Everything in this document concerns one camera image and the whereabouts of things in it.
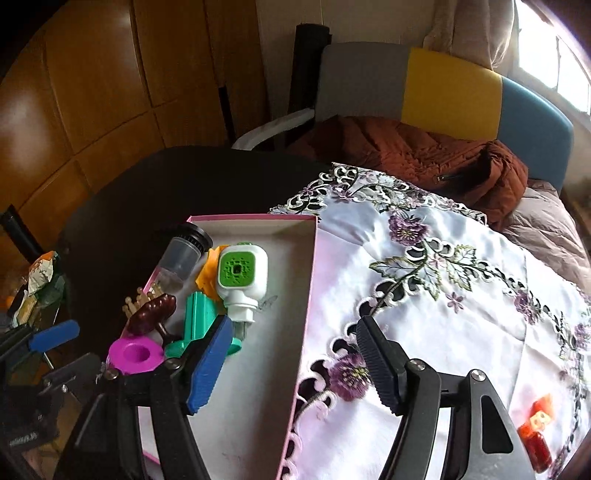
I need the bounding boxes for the crumpled snack bag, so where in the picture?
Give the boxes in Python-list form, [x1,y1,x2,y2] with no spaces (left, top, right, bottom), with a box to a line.
[28,251,61,296]

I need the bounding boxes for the magenta plastic toy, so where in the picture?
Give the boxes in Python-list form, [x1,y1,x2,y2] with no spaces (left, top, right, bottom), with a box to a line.
[107,336,165,374]

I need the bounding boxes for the pink cardboard box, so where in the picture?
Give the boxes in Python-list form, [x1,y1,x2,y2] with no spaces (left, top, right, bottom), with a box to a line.
[122,213,319,480]

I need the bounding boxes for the grey yellow blue chair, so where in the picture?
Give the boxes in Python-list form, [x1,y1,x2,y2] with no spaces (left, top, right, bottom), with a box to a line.
[231,41,574,195]

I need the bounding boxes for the bright window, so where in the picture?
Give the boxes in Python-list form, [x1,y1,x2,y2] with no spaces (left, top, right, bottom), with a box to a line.
[512,0,591,116]

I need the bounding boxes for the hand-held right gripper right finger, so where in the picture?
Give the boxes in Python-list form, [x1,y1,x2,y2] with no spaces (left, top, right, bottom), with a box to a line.
[355,316,539,480]

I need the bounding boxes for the brown hair comb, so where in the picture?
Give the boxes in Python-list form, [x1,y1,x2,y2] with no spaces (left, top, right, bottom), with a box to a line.
[122,285,182,344]

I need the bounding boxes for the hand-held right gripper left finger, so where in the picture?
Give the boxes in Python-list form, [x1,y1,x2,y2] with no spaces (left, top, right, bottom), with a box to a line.
[53,315,234,480]

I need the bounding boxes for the orange die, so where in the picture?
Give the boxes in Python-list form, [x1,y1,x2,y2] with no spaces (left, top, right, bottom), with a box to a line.
[529,393,554,424]

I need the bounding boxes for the orange plastic toy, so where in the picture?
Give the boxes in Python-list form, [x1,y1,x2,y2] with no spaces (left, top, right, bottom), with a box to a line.
[195,246,232,301]

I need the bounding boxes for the red plastic toy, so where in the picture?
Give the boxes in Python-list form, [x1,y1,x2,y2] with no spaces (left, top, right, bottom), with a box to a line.
[517,422,552,472]

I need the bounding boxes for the rust orange quilted jacket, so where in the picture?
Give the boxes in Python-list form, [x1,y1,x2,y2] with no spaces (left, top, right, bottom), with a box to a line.
[288,115,529,232]

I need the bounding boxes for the clear jar with black lid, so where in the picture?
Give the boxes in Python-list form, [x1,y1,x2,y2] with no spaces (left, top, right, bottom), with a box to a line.
[159,222,214,291]

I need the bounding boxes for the green plastic toy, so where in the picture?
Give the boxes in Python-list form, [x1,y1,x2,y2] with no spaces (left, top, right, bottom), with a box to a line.
[164,292,243,358]

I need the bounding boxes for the white and green plug-in device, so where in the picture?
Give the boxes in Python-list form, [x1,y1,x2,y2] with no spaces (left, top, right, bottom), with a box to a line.
[217,244,269,340]

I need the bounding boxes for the black tube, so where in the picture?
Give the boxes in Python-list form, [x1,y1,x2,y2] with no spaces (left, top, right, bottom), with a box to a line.
[0,210,42,259]

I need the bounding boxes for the wooden wardrobe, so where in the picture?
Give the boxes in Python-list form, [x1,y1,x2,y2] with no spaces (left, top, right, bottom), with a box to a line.
[0,0,271,287]

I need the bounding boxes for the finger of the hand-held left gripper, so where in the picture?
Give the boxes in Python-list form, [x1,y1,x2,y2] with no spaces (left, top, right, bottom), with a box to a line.
[41,353,101,394]
[28,320,80,352]

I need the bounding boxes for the pink quilt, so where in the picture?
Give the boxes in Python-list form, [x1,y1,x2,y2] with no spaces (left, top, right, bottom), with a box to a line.
[501,180,591,296]

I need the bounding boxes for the embroidered floral tablecloth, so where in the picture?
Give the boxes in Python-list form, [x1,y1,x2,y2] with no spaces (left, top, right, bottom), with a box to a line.
[269,162,591,480]

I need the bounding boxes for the beige curtain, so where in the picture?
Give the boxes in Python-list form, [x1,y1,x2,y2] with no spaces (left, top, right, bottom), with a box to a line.
[422,0,518,70]

